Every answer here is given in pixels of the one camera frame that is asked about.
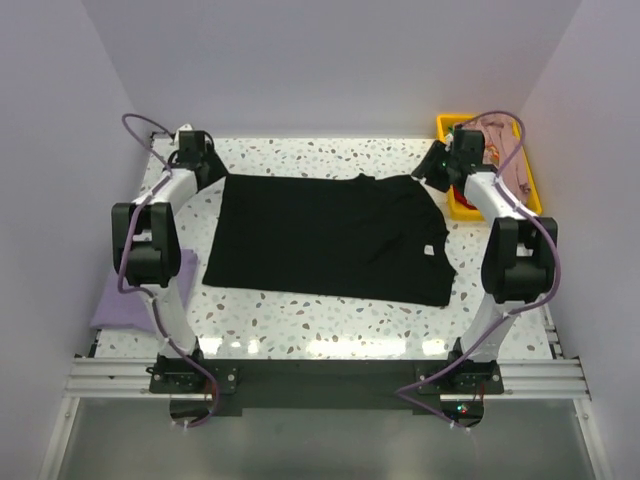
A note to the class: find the yellow plastic bin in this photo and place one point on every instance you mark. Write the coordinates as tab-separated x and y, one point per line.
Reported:
445	124

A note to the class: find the aluminium extrusion rail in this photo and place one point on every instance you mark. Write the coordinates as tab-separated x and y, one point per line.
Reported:
519	379

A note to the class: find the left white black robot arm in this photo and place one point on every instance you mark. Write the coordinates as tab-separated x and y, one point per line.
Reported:
146	250

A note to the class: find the pink shirt in bin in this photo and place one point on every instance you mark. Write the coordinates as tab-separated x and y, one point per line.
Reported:
501	144

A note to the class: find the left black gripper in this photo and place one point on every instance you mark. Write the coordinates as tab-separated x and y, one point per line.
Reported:
218	171

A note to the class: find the folded lavender t shirt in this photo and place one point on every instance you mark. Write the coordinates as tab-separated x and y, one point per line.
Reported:
127	311

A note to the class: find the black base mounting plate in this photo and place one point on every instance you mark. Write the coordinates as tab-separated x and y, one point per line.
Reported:
466	410

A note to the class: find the red garment in bin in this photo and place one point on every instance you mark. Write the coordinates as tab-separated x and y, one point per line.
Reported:
461	199

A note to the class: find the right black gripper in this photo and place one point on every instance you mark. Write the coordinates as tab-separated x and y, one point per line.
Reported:
426	168

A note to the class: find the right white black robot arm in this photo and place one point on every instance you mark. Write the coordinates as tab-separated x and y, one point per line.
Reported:
521	268

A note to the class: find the black t shirt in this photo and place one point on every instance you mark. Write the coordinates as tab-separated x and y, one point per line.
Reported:
380	239

